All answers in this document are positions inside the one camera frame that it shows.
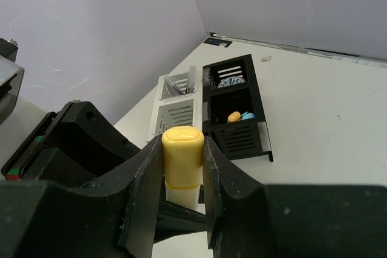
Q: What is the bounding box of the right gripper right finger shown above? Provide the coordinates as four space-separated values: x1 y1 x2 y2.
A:
203 138 386 257

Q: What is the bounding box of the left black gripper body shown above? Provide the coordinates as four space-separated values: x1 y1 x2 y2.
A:
1 101 140 185

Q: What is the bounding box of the large light blue highlighter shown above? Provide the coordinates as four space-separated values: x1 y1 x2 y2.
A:
240 112 255 120

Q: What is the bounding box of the orange yellow short highlighter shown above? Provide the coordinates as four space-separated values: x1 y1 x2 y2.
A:
227 111 241 123

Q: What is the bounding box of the white slotted pen holder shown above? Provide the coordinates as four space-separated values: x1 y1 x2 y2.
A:
146 74 202 142

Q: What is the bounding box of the black mesh pen holder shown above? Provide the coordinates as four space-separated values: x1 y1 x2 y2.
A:
201 54 274 162

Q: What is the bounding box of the blue gel pen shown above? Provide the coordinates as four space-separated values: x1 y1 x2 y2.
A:
164 75 184 95

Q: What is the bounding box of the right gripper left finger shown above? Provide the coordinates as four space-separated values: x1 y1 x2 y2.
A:
1 137 163 257

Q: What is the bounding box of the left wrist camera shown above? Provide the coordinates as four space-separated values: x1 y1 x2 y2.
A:
0 38 25 123

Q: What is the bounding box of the pale yellow highlighter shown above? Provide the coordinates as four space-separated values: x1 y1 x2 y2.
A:
161 126 204 210

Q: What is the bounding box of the black gel pen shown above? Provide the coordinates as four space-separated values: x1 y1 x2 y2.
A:
186 66 197 94

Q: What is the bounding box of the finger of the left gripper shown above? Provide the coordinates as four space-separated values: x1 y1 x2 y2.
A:
154 201 207 243

